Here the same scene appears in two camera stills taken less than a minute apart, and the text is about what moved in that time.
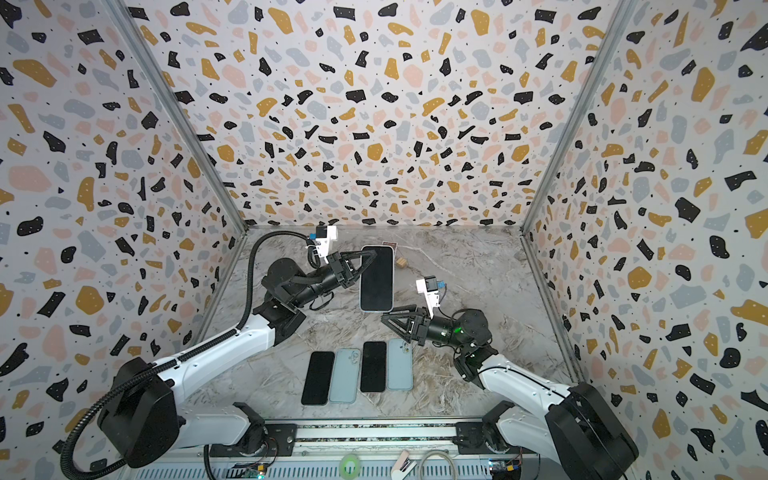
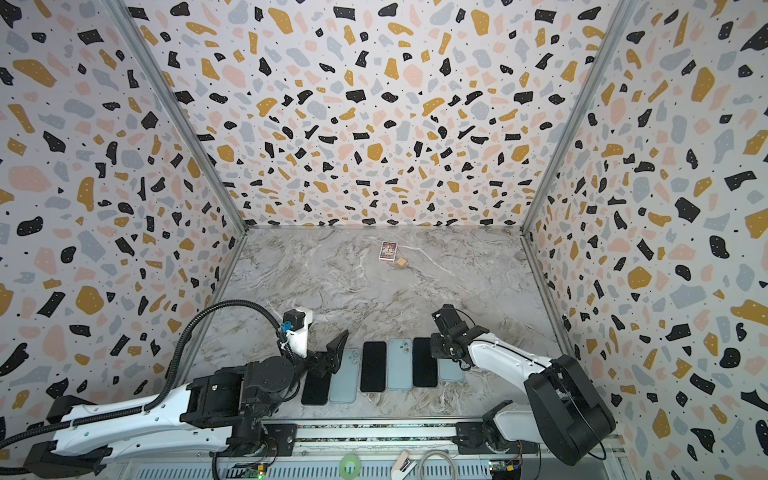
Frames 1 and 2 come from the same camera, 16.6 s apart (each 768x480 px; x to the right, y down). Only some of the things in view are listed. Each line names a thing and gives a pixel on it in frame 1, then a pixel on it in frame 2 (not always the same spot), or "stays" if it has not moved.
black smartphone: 373,366 stays
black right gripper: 417,325 -> 442,341
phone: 377,282 -> 449,370
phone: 400,370 stays
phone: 317,385 stays
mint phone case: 345,375 stays
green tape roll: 343,467 stays
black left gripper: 344,273 -> 334,355
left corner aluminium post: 177,108 stays
